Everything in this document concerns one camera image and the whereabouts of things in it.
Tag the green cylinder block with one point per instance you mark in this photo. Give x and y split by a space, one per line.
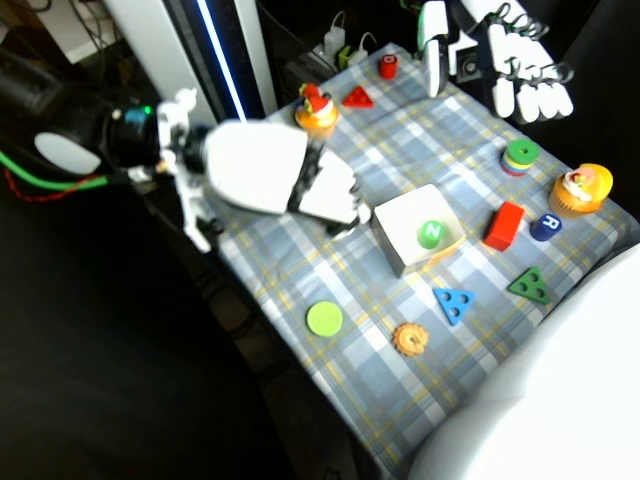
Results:
431 234

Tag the red cylinder with letter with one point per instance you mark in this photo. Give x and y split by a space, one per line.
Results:
388 67

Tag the blue cylinder with letter R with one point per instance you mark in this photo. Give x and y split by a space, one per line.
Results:
546 227

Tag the white paper box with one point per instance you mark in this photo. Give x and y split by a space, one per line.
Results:
400 220

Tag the stacked colour rings toy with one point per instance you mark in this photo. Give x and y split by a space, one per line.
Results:
520 159

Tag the white plug charger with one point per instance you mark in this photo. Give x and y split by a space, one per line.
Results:
362 50
334 41

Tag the red triangle block with holes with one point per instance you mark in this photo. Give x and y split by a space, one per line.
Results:
358 99

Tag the orange toy cupcake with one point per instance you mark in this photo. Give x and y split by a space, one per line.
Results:
582 192

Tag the red rectangular block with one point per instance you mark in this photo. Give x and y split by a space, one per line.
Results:
504 226

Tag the strawberry toy cupcake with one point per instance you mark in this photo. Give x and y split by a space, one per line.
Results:
316 115

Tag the green triangle block with holes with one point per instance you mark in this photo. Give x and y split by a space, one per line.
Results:
530 290

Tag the blue triangle block with holes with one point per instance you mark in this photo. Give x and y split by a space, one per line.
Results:
452 306

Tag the blue plaid tablecloth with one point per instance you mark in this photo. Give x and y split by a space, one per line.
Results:
325 270

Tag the round toy butter cookie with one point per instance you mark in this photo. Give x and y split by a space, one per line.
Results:
410 340

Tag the light green flat disc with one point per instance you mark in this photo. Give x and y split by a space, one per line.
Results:
325 318

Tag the white column with blue light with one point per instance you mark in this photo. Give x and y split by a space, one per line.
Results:
150 45

